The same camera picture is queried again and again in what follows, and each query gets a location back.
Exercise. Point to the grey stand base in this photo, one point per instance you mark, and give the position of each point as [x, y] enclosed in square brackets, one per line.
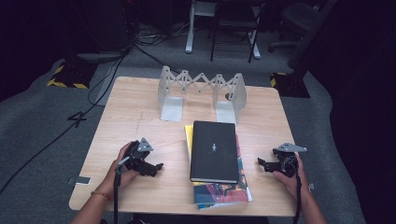
[99, 57]

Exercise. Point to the white expandable book rack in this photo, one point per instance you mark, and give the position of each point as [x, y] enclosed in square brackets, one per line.
[171, 107]

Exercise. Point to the dark equipment cabinet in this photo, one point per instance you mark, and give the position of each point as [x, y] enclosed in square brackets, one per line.
[106, 25]

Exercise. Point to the black folding chair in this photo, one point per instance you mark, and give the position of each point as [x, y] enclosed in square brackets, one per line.
[232, 23]

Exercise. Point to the person's right hand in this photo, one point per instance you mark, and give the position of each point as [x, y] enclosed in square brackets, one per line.
[297, 183]

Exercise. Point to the dark slanted stand pole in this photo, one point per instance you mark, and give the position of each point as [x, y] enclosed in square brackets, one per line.
[306, 40]

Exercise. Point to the blue book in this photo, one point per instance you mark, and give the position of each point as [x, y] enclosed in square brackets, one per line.
[218, 206]

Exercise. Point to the grey tape strip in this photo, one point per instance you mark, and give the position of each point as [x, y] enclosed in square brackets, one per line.
[81, 180]
[311, 186]

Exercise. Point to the black hardcover book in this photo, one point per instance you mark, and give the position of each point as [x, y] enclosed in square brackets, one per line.
[214, 149]

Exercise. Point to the yellow book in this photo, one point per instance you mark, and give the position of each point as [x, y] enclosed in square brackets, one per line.
[188, 140]

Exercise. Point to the person's left hand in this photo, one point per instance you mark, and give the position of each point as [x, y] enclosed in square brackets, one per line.
[116, 175]

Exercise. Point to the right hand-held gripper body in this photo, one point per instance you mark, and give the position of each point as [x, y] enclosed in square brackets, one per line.
[288, 163]

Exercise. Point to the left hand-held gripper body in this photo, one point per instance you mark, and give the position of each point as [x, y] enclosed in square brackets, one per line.
[137, 155]

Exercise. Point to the dark office chair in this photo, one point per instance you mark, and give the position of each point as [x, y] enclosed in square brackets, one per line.
[295, 18]

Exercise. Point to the red illustrated book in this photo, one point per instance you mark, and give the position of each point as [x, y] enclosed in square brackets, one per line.
[224, 193]

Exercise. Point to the white desk frame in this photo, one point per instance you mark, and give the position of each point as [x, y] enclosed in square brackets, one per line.
[189, 43]

